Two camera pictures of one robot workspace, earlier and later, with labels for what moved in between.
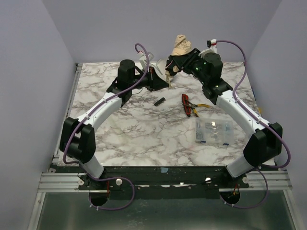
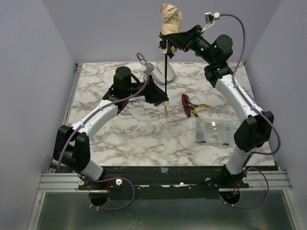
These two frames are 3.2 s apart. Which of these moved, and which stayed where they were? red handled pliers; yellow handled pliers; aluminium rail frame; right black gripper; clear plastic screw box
Moved: right black gripper
Stayed: aluminium rail frame; yellow handled pliers; clear plastic screw box; red handled pliers
